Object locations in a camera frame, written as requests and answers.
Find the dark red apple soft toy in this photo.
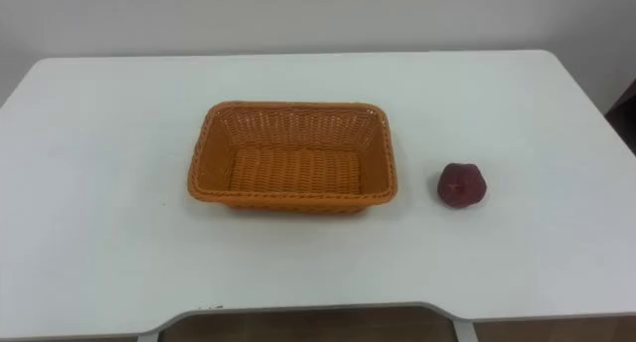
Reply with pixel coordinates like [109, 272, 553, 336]
[436, 162, 488, 209]

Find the orange woven basket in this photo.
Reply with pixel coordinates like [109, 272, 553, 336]
[187, 100, 399, 215]

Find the white desk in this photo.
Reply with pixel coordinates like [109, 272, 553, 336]
[0, 49, 636, 342]

